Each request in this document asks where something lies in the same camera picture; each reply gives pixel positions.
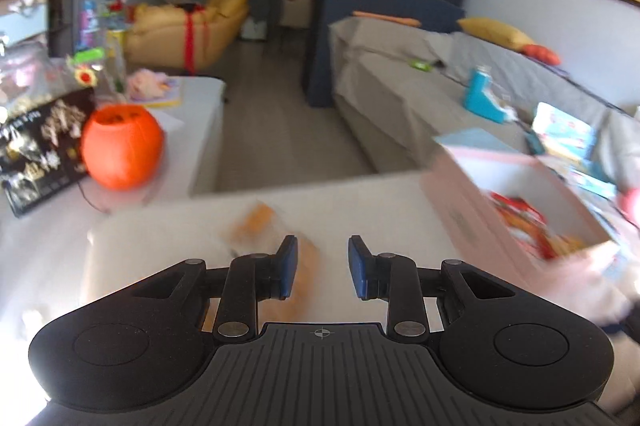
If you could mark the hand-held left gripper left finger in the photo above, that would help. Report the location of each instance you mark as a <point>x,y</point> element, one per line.
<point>287,266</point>

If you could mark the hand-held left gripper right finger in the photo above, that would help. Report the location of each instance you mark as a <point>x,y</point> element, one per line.
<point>360,268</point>

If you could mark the clear yellow snack packet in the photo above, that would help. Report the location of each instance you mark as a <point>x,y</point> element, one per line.
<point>255,221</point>

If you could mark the pink gift box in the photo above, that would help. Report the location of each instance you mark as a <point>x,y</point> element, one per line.
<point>465,206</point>

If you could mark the red white label snack packet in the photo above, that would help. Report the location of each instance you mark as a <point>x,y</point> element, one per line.
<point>515,211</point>

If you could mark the yellow red cartoon snack packet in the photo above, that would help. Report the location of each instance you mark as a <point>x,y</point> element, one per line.
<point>555,246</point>

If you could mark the white coffee table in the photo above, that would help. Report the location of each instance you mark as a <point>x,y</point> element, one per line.
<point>200,131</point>

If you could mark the grey covered sofa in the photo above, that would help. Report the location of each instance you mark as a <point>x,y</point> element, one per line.
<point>400,106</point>

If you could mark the orange pumpkin bucket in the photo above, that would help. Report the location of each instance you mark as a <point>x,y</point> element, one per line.
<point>122,151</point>

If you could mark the teal toy machine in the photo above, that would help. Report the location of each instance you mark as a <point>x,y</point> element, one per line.
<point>482,98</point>

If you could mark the small green toy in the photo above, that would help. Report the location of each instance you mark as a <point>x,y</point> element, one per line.
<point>421,65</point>

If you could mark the dark blue cabinet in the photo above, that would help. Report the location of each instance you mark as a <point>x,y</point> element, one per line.
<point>325,56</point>

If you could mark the pink plush toy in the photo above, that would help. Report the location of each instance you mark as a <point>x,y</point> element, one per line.
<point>145,83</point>

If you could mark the colourful cartoon toy packaging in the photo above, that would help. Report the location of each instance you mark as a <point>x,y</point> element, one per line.
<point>562,133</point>

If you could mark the red ribbon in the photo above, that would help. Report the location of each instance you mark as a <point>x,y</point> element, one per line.
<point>191,41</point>

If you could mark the beige dining chair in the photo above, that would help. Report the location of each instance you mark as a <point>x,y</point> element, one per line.
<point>297,3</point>

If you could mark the yellow sofa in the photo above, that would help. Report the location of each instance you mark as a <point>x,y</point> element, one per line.
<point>160,31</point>

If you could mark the yellow cushion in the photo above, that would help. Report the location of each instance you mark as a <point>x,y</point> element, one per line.
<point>495,33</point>

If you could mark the black gold printed snack bag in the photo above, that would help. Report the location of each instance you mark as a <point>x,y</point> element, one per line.
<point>40,151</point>

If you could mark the yellow red flower toy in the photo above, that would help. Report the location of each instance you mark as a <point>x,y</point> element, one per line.
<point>86,77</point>

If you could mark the orange red cushion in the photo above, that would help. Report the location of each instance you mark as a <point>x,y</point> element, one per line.
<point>542,54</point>

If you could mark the pink kids water bottle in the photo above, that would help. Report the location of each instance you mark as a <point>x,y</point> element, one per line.
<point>87,23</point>

